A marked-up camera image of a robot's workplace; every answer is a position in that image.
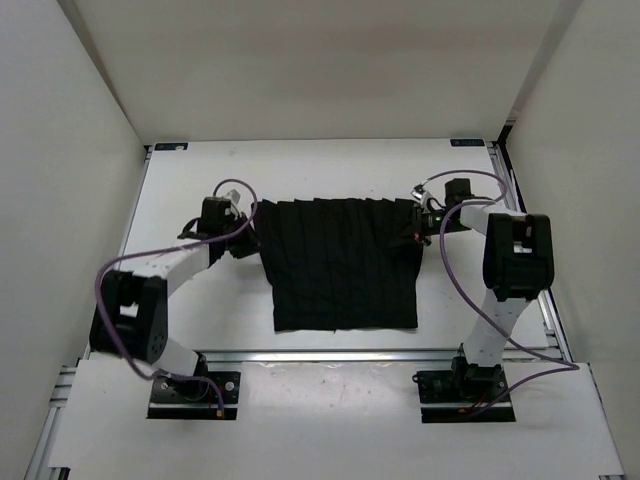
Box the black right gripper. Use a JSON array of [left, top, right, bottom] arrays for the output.
[[387, 203, 470, 248]]

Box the black pleated skirt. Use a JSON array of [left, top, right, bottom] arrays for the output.
[[254, 198, 423, 332]]

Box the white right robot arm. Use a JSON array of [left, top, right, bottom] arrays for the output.
[[412, 178, 554, 400]]

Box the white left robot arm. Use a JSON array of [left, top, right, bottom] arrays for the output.
[[89, 190, 260, 400]]

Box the blue label right corner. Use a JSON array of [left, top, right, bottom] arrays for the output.
[[450, 138, 485, 148]]

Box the blue label corner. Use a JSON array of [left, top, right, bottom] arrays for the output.
[[153, 142, 189, 151], [450, 138, 485, 148]]

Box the blue label left corner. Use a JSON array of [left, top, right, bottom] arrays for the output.
[[153, 142, 189, 151]]

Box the white front cover board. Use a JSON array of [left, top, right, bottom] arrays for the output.
[[49, 360, 623, 479]]

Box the aluminium table edge rail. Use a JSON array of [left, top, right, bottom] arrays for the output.
[[82, 347, 566, 367]]

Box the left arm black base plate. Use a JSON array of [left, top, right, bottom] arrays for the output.
[[147, 370, 241, 421]]

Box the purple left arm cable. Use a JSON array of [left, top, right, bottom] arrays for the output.
[[94, 178, 259, 420]]

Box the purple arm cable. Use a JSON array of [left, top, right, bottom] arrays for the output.
[[412, 170, 581, 416], [94, 178, 259, 420]]

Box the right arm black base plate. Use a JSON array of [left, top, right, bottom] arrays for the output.
[[412, 368, 516, 424]]

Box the right aluminium frame rail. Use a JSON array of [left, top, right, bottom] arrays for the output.
[[494, 119, 619, 458]]

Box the aluminium frame rail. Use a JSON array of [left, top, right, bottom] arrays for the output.
[[24, 144, 154, 479], [494, 119, 619, 458]]

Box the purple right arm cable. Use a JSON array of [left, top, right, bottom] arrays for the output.
[[412, 170, 581, 416]]

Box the left aluminium frame rail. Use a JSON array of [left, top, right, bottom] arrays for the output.
[[24, 144, 154, 479]]

